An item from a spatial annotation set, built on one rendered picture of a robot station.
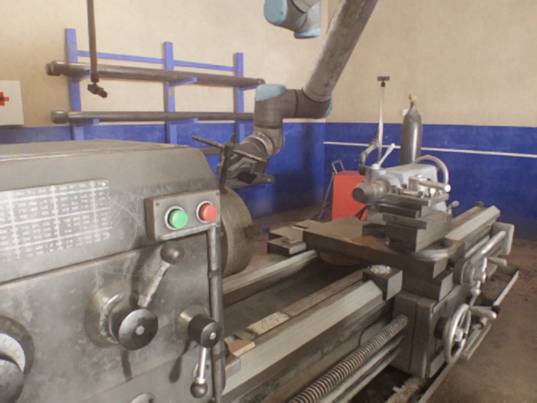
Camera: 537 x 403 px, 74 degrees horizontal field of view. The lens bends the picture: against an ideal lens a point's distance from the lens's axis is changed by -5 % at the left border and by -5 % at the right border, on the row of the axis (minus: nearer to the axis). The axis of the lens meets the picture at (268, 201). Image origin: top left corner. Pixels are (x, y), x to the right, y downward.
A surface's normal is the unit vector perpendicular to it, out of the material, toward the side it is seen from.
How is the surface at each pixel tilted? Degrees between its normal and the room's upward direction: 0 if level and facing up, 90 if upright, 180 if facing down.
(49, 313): 90
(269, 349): 36
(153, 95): 90
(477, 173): 90
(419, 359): 90
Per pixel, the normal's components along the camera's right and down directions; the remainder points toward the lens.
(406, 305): -0.70, 0.15
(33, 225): 0.71, 0.15
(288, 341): 0.42, -0.70
